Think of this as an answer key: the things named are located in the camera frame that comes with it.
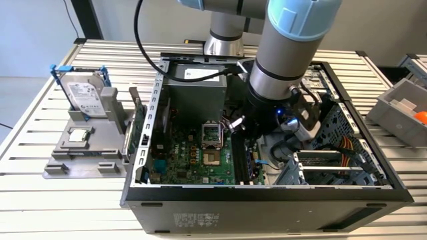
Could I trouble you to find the blue RAM stick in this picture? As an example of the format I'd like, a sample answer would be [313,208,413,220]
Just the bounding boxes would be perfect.
[245,146,257,181]
[69,149,103,155]

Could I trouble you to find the black RAM slot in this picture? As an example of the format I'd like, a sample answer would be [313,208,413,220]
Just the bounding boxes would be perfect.
[236,136,246,185]
[233,136,242,185]

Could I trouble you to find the round black case speaker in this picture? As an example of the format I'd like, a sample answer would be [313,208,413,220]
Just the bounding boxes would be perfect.
[270,139,296,164]

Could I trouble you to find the metal socket cover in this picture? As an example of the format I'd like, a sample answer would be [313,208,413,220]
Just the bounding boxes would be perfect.
[201,120,225,149]

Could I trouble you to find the grey power supply unit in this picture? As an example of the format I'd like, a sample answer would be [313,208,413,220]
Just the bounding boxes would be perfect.
[162,63,229,126]

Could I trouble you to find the metal disk bay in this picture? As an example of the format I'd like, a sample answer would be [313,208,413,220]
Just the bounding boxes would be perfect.
[277,149,369,186]

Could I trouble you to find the CPU socket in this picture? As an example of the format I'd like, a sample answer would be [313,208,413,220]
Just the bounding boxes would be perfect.
[202,147,225,168]

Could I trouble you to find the metal drive cage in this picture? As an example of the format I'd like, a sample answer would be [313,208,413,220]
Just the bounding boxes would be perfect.
[298,62,337,106]

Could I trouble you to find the green motherboard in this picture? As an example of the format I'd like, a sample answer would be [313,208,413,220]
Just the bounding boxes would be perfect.
[149,122,269,186]

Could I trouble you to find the green graphics card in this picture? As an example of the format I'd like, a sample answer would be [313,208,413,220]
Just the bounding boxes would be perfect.
[121,84,149,166]

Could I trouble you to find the grey plastic bin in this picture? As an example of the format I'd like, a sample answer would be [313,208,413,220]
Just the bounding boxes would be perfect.
[366,77,427,149]

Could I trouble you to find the black open PC case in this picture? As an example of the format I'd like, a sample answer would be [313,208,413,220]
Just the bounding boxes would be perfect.
[119,51,416,235]

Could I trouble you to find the pale small block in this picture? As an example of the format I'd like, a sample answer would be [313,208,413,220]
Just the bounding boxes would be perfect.
[389,98,418,111]

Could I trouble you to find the orange ball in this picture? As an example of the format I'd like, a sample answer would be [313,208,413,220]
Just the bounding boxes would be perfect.
[412,111,427,125]

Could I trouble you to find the hard disk in blue carrier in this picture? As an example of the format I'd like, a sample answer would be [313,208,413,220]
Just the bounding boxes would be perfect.
[49,64,114,122]

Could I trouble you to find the silver CPU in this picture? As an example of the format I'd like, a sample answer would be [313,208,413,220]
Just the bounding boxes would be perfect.
[69,129,90,143]

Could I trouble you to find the small silver bracket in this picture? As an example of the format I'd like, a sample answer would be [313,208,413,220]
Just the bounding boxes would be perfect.
[229,115,249,131]

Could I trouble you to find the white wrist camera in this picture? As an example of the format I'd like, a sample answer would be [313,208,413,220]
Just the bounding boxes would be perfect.
[281,98,324,141]

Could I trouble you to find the orange yellow power wires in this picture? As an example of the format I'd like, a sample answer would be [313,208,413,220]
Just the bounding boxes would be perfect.
[330,136,356,173]

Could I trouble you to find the grey metal frame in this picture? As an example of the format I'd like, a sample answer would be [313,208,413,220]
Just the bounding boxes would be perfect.
[398,53,427,89]

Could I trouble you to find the thick black cable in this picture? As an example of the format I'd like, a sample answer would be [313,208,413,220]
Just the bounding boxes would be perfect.
[133,0,250,82]

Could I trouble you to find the black vertical post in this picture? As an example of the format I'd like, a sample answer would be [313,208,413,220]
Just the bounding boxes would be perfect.
[71,0,106,45]

